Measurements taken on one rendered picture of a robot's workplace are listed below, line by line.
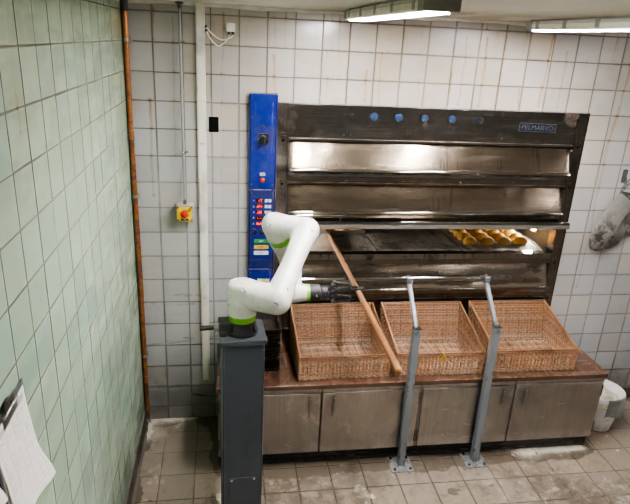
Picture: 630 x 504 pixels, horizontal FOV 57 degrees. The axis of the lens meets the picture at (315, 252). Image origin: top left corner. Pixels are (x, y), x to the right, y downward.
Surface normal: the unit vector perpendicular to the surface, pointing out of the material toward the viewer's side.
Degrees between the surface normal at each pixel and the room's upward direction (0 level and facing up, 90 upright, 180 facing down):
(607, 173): 90
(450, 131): 90
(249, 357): 90
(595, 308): 90
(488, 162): 69
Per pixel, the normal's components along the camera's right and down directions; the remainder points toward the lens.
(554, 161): 0.15, 0.00
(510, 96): 0.15, 0.35
